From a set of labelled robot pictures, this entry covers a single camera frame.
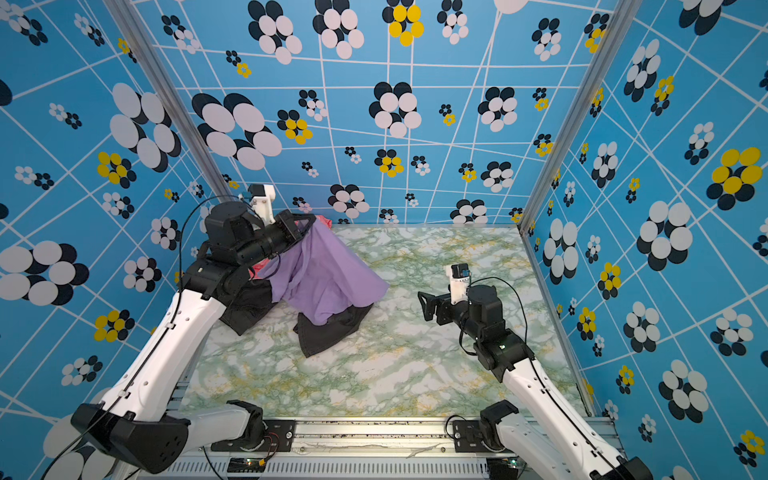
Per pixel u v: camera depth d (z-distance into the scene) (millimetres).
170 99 826
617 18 690
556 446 434
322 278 836
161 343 420
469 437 732
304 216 661
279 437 728
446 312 667
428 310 680
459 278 644
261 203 598
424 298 705
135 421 374
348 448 726
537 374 494
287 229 576
